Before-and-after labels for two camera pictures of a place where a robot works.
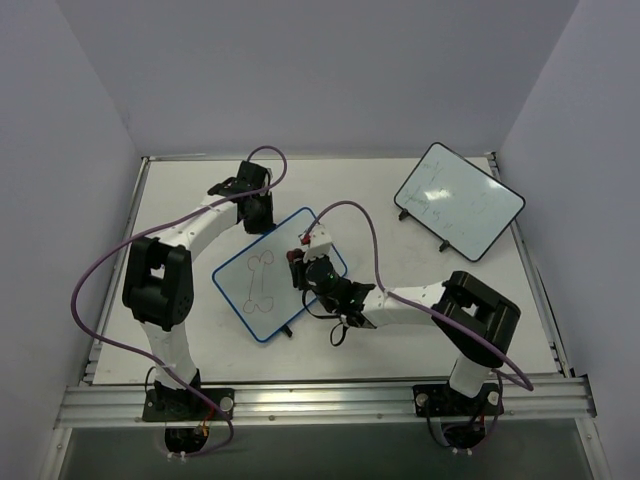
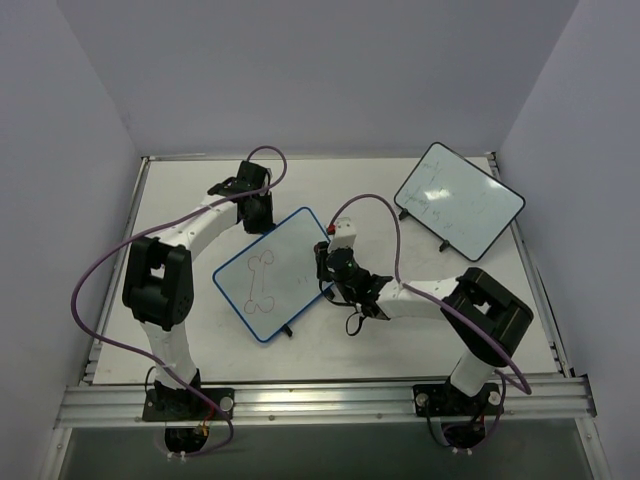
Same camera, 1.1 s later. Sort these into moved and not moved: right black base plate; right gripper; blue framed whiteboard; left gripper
Moved: right gripper
Not moved: left gripper; right black base plate; blue framed whiteboard
